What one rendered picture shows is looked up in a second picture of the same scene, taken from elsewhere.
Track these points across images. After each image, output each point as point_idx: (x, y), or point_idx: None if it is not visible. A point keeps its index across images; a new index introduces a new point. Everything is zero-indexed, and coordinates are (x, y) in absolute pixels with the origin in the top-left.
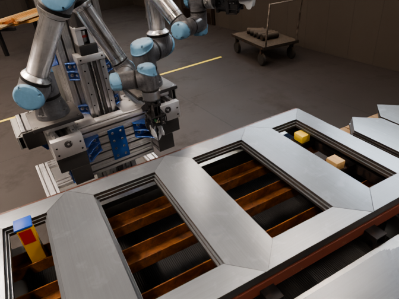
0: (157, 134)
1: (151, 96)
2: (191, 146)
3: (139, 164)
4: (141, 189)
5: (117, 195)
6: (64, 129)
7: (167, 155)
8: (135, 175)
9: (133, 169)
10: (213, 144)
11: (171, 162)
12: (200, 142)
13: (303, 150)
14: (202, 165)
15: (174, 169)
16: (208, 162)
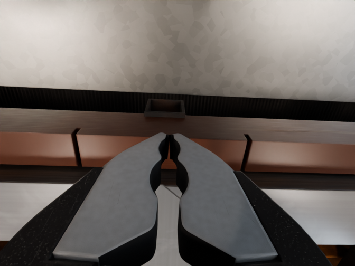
0: (175, 146)
1: None
2: (301, 149)
3: (45, 134)
4: (81, 87)
5: (3, 68)
6: None
7: (166, 190)
8: (8, 227)
9: (2, 197)
10: (352, 222)
11: (161, 229)
12: (348, 148)
13: None
14: (289, 94)
15: (150, 260)
16: (310, 95)
